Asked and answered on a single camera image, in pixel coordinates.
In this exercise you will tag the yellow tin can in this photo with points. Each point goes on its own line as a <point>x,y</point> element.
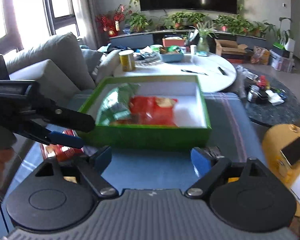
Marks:
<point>127,60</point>

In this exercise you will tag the green snack bag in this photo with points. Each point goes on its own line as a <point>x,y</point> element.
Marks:
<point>115,106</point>

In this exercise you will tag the yellow round stool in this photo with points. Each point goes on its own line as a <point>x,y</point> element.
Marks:
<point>275,139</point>

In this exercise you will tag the red flower decoration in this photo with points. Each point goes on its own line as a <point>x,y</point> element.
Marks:
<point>110,22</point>

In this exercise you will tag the red lion snack bag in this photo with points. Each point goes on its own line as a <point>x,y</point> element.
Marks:
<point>61,149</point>

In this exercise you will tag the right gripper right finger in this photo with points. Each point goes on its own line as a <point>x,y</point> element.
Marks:
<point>222,177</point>

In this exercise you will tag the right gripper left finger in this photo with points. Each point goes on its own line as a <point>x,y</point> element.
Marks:
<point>75,175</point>

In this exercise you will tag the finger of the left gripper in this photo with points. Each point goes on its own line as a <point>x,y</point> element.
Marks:
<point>67,118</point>
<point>42,135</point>

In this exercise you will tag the green cardboard box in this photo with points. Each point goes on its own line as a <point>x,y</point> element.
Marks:
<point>191,117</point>

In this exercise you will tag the glass vase with plant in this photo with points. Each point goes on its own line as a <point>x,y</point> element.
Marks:
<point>204,29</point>

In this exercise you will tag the dark round side table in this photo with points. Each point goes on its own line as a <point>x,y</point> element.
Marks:
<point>265,113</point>

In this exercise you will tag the red snack bag in box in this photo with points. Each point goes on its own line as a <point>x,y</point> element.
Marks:
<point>150,110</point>

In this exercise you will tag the open cardboard box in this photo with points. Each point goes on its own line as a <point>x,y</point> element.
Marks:
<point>229,47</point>

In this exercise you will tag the grey sofa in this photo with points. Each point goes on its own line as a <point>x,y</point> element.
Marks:
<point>61,67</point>

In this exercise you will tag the blue plastic basket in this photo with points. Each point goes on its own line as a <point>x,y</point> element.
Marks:
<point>171,54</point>

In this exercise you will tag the white round coffee table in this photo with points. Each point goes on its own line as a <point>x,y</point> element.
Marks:
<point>215,73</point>

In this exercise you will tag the black remote control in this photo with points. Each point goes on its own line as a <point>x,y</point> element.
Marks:
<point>222,71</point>

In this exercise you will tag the black pen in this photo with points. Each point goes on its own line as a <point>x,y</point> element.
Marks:
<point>189,71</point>

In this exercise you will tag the potted green plant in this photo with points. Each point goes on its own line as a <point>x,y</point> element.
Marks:
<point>138,22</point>

